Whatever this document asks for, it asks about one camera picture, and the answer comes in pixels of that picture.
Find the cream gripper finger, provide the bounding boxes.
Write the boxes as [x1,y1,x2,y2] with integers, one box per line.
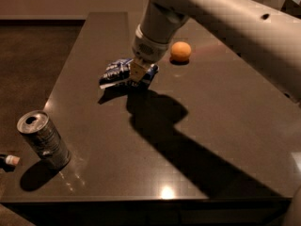
[130,58,151,82]

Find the blue chip bag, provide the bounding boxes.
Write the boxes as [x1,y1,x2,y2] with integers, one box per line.
[99,57,160,90]

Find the orange fruit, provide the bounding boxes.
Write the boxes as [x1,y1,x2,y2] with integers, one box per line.
[170,41,192,62]

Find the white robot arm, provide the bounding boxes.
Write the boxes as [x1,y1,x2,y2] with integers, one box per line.
[133,0,301,103]

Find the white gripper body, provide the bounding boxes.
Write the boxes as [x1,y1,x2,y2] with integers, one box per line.
[132,26,168,63]

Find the silver redbull can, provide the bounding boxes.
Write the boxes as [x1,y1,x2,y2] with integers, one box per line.
[17,110,71,170]

